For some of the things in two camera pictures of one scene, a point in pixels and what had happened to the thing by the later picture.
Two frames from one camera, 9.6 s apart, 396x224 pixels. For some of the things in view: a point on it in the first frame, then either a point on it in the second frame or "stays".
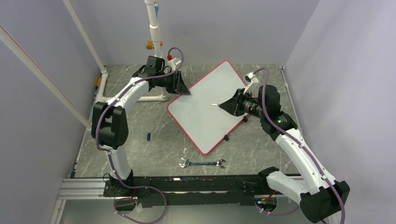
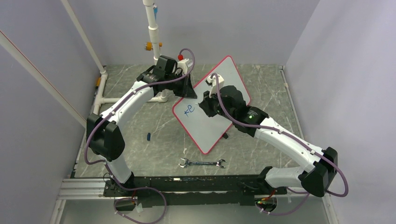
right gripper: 233,105 to 206,103
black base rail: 163,191 stays
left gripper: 178,86 stays
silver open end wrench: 186,163 stays
